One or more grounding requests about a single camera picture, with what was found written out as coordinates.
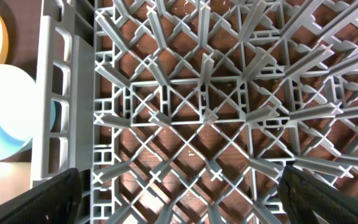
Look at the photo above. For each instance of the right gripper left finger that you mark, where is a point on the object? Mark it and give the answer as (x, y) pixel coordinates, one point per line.
(56, 200)

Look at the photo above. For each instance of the light blue bowl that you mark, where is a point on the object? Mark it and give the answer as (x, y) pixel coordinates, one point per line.
(17, 110)

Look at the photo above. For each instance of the grey dishwasher rack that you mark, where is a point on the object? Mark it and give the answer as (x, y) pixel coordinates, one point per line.
(188, 111)

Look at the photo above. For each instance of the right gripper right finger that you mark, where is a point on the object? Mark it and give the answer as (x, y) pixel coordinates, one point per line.
(303, 197)

